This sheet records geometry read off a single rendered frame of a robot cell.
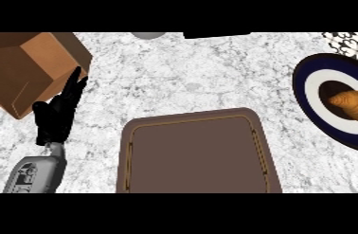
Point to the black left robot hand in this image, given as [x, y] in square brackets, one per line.
[57, 114]

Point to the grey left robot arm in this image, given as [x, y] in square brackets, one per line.
[36, 174]

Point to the brown rectangular tray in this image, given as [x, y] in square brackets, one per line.
[197, 154]

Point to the navy and white plate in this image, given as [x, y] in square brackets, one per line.
[310, 86]

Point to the golden brown croissant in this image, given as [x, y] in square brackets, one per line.
[344, 102]

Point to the brown wooden box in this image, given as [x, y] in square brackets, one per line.
[32, 70]

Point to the grey round object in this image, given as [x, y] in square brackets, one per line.
[147, 35]

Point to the black flat object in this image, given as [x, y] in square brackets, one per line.
[215, 34]

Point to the black and white patterned object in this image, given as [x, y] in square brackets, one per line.
[343, 42]

